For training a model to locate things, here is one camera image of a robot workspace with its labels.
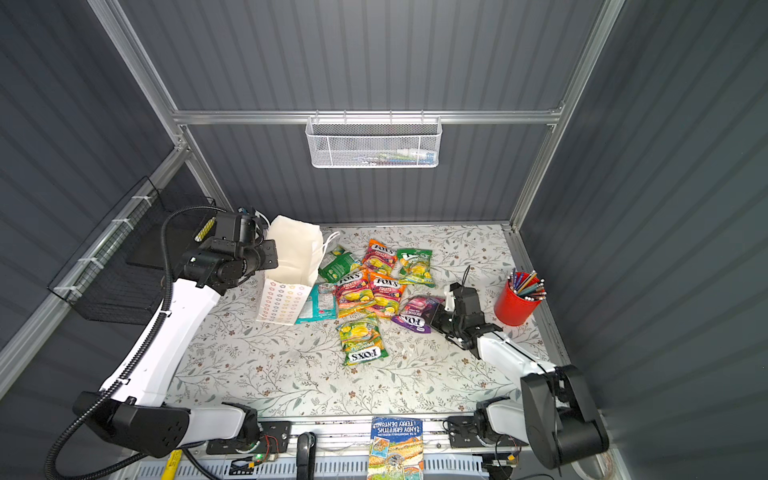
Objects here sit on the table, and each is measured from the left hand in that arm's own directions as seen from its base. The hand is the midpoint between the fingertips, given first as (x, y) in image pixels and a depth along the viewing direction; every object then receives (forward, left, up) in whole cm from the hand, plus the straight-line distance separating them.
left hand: (267, 250), depth 74 cm
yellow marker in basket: (+11, +20, -2) cm, 23 cm away
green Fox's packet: (+11, -41, -24) cm, 48 cm away
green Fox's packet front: (-14, -22, -27) cm, 37 cm away
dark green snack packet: (+14, -13, -25) cm, 31 cm away
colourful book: (-41, -30, -27) cm, 57 cm away
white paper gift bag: (+10, -4, -13) cm, 17 cm away
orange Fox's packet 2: (+2, -20, -26) cm, 33 cm away
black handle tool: (-41, -9, -24) cm, 49 cm away
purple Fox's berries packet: (-7, -39, -23) cm, 46 cm away
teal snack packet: (-1, -9, -26) cm, 28 cm away
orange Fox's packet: (+17, -28, -25) cm, 41 cm away
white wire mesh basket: (+65, -28, -8) cm, 72 cm away
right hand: (-9, -42, -22) cm, 48 cm away
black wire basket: (-5, +34, -1) cm, 35 cm away
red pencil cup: (-9, -67, -14) cm, 69 cm away
